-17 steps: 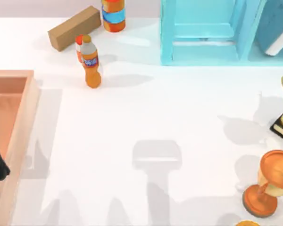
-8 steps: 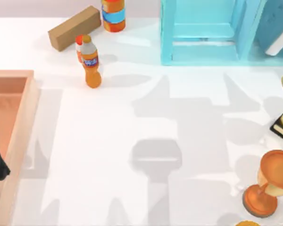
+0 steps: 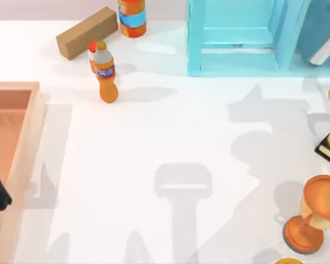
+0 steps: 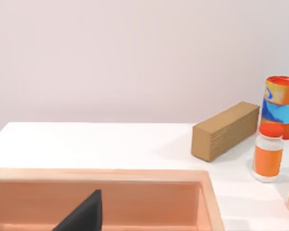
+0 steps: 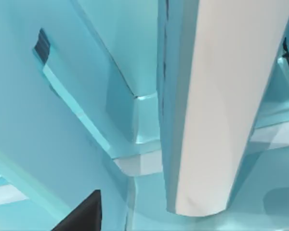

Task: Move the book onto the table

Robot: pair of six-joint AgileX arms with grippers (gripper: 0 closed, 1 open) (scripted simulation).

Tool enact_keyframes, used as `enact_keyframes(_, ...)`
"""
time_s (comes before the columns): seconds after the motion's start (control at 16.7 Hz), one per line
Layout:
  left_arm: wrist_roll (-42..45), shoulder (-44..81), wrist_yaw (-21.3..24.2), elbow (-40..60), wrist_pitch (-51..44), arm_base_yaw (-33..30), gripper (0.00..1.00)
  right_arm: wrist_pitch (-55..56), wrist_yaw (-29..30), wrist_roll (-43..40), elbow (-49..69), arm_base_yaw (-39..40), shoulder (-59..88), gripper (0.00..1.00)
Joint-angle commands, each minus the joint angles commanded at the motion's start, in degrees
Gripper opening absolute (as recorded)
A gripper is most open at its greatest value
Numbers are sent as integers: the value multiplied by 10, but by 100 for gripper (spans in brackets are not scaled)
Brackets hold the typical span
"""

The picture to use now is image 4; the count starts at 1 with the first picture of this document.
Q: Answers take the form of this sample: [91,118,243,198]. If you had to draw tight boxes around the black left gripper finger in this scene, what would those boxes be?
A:
[52,189,103,231]

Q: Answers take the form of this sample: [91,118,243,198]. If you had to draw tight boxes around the shallow salmon-coloured box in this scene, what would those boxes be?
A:
[0,167,225,231]

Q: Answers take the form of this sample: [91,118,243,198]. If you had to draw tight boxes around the brown cardboard block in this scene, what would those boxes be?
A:
[191,101,261,162]

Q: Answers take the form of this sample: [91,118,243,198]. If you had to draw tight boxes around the white bottle with red cap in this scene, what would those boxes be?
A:
[252,123,285,183]

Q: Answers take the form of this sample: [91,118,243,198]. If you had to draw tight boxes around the orange and blue can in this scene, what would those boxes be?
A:
[260,76,289,140]

